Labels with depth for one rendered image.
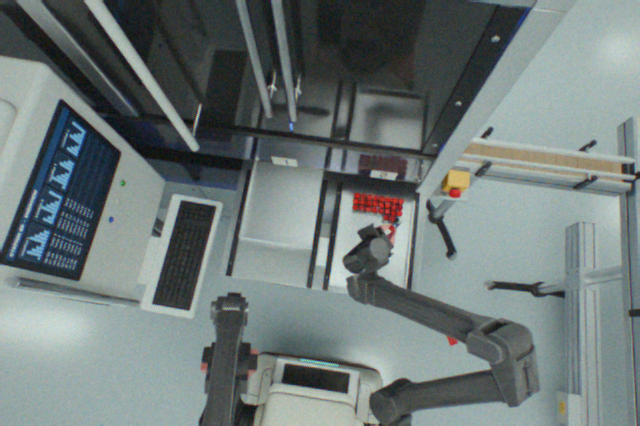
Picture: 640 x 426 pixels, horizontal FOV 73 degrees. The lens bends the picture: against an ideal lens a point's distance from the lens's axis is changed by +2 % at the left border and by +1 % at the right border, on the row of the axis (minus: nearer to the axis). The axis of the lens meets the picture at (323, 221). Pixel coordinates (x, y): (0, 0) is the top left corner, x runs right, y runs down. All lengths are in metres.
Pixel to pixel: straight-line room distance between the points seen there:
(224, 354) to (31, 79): 0.73
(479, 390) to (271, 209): 0.96
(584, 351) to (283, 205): 1.36
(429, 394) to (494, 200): 1.81
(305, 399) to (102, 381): 1.74
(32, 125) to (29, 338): 1.84
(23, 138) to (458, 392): 1.06
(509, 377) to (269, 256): 0.94
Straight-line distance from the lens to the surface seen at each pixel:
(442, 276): 2.49
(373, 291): 1.04
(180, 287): 1.65
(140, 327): 2.58
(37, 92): 1.17
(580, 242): 2.18
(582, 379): 2.10
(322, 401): 1.06
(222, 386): 0.90
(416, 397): 1.06
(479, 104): 1.06
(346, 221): 1.55
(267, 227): 1.56
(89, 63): 1.25
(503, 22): 0.86
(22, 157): 1.15
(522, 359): 0.87
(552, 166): 1.72
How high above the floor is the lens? 2.38
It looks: 75 degrees down
